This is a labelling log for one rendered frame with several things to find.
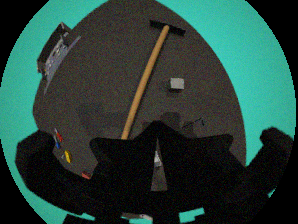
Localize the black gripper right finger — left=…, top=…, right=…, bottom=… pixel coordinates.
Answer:
left=157, top=121, right=234, bottom=190

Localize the yellow rectangular bar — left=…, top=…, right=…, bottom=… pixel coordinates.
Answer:
left=64, top=149, right=72, bottom=163

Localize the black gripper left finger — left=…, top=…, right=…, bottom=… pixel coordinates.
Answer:
left=89, top=121, right=157, bottom=190

